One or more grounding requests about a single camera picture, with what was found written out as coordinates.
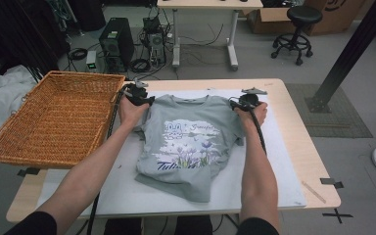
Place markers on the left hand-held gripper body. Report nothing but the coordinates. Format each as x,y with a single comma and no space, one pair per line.
136,93

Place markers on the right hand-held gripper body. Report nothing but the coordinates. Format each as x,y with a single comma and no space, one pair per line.
249,99

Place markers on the grey printed t-shirt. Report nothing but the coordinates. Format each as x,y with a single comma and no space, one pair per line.
189,143

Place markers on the woven wicker basket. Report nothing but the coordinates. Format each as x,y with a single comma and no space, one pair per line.
58,120

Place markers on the person's right hand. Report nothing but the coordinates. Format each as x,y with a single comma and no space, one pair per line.
256,116

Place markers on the person's left hand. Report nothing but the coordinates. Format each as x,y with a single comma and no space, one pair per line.
130,114

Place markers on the small open computer case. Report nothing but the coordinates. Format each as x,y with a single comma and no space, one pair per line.
155,42

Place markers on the black computer tower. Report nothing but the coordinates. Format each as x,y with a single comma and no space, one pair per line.
116,42

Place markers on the small white box device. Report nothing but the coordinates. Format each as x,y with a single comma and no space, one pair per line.
91,60

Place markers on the white table board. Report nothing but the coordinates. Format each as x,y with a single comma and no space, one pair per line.
280,163

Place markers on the open cardboard box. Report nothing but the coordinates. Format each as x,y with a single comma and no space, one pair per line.
267,21

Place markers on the grey floor mat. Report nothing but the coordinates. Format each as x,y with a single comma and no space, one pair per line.
336,120

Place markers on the black round stool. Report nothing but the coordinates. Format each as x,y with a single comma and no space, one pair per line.
302,14

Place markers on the white-legged wooden desk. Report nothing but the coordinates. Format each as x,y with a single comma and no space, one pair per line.
209,4

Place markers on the black tape strip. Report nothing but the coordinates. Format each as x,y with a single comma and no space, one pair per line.
331,182

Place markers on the large cardboard box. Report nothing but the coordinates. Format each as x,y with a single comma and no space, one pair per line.
336,16

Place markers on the person's left leg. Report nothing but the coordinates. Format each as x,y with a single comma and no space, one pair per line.
124,226

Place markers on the person's leg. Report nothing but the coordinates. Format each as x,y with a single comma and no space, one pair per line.
124,226
194,225

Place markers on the person's right leg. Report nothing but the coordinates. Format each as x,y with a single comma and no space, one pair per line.
194,225

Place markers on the black tape patch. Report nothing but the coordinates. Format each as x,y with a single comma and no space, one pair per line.
28,171

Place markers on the white cloth pile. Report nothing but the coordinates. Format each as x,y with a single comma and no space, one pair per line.
0,94

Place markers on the black tape cross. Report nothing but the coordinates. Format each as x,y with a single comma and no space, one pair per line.
337,215

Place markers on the black metal post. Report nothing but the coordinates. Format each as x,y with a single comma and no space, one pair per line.
352,49

